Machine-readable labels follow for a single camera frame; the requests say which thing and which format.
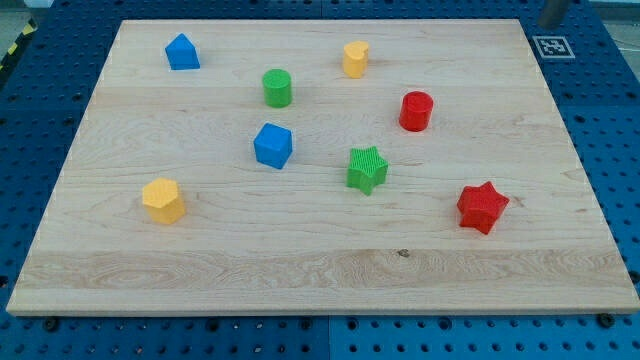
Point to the green star block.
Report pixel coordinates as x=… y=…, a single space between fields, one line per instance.
x=366 y=170

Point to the blue cube block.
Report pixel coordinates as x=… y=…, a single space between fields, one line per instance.
x=273 y=145

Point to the red star block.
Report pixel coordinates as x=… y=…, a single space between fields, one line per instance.
x=481 y=207

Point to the wooden board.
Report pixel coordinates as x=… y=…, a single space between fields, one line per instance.
x=256 y=240

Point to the green cylinder block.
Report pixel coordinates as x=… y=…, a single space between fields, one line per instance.
x=277 y=88

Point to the red cylinder block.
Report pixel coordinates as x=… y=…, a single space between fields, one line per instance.
x=416 y=110

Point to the yellow heart block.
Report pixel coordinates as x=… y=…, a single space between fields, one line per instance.
x=355 y=58

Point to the yellow hexagon block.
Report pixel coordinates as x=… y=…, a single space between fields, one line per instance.
x=163 y=201

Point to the blue house-shaped block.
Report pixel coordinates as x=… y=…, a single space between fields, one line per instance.
x=181 y=54

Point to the white fiducial marker tag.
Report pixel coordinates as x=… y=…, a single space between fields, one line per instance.
x=553 y=47

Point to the black bolt left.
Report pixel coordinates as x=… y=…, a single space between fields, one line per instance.
x=51 y=324

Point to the black bolt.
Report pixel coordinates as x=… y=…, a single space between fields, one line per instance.
x=51 y=324
x=605 y=320

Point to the black bolt right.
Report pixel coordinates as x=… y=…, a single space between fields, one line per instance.
x=605 y=320

